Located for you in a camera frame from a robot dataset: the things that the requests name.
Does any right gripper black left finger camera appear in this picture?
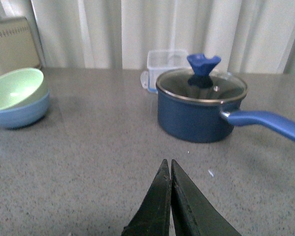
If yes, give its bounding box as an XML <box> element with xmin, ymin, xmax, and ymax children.
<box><xmin>121</xmin><ymin>159</ymin><xmax>172</xmax><ymax>236</ymax></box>

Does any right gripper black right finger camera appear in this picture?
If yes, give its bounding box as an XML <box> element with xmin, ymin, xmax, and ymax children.
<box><xmin>171</xmin><ymin>159</ymin><xmax>240</xmax><ymax>236</ymax></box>

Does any blue bowl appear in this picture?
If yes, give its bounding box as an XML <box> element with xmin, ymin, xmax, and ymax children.
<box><xmin>0</xmin><ymin>90</ymin><xmax>50</xmax><ymax>129</ymax></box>

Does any green bowl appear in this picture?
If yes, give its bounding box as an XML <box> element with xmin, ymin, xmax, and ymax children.
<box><xmin>0</xmin><ymin>68</ymin><xmax>48</xmax><ymax>111</ymax></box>

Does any dark blue saucepan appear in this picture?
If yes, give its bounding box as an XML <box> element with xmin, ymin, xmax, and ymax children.
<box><xmin>157</xmin><ymin>92</ymin><xmax>295</xmax><ymax>143</ymax></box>

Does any glass lid with blue knob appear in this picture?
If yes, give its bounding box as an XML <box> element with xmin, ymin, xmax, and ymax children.
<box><xmin>156</xmin><ymin>54</ymin><xmax>248</xmax><ymax>105</ymax></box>

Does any clear plastic food container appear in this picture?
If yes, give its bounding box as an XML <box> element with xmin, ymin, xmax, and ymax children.
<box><xmin>140</xmin><ymin>49</ymin><xmax>190</xmax><ymax>93</ymax></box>

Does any cream two-slot toaster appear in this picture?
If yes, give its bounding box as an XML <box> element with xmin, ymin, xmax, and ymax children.
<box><xmin>0</xmin><ymin>16</ymin><xmax>41</xmax><ymax>76</ymax></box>

